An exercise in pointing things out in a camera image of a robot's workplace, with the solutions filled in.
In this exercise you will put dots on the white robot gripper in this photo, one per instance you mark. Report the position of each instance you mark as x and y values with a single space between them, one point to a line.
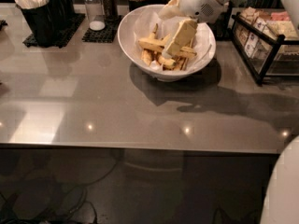
196 2

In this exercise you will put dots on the long yellow banana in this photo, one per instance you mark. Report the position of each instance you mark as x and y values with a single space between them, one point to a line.
158 45

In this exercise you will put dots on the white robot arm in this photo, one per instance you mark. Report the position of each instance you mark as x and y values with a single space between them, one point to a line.
281 202

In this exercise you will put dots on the white paper bowl liner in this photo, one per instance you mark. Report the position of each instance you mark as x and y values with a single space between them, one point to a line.
171 48

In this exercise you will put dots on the banana bunch in bowl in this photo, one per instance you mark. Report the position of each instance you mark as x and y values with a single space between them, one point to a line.
153 58

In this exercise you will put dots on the white ceramic bowl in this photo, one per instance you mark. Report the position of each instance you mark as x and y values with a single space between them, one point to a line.
140 22

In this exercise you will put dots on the right black rubber mat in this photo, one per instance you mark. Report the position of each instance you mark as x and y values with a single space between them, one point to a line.
106 35

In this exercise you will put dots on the glass pepper shaker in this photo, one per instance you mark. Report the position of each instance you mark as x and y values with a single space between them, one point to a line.
110 10

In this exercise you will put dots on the glass salt shaker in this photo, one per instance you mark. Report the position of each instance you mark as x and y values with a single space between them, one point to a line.
94 13

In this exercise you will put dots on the sugar packets in rack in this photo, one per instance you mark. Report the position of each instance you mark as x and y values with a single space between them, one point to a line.
272 24

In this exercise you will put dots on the rear black cutlery holder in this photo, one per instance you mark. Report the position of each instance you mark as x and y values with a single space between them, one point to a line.
61 12

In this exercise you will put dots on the black cutlery holder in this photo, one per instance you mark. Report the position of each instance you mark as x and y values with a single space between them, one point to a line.
61 12
41 23

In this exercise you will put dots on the front black cutlery holder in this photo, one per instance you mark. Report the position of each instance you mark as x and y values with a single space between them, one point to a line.
41 23

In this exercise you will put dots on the black wire condiment rack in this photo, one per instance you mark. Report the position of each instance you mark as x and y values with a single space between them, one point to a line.
280 62

